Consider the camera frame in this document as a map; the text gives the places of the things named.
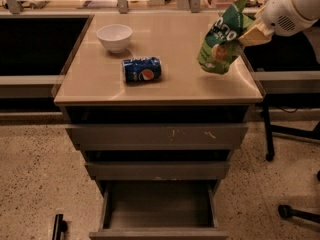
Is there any blue pepsi can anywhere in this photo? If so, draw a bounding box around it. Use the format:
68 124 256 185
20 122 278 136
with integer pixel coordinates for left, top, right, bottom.
122 57 162 82

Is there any bottom grey drawer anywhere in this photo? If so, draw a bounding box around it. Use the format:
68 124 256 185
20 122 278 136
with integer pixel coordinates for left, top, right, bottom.
89 181 228 240

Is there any top grey drawer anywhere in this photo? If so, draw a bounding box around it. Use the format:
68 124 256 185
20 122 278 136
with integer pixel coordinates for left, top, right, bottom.
66 105 248 150

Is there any middle grey drawer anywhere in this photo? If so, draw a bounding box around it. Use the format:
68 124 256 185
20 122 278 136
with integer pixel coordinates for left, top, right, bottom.
85 150 229 180

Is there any black caster foot right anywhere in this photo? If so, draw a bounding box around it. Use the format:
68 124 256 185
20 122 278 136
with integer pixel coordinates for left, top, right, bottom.
278 205 320 224

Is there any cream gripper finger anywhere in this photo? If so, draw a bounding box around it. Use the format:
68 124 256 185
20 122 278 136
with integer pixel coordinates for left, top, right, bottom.
239 19 274 47

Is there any black chair leg with caster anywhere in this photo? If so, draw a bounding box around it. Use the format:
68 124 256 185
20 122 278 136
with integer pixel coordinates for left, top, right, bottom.
262 102 320 162

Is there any grey drawer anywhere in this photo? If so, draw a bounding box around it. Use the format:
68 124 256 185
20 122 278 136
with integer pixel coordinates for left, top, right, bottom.
89 181 228 240
66 105 248 150
85 150 229 180

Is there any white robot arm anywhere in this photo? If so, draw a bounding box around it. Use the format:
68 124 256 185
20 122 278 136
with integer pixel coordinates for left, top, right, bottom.
239 0 320 67

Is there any grey drawer cabinet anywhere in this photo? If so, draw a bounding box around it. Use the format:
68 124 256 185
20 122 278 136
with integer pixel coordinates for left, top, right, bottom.
55 13 262 181

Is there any green rice chip bag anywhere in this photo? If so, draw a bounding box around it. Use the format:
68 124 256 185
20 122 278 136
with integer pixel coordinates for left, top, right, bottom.
197 0 254 75

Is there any white ceramic bowl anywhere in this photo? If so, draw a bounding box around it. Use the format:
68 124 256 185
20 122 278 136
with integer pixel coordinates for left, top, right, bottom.
96 24 133 53

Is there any black object on floor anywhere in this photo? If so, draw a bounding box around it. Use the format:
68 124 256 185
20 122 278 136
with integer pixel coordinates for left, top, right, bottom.
52 214 68 240

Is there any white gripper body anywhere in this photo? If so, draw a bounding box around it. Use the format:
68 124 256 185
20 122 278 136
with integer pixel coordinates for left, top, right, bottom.
262 0 309 36

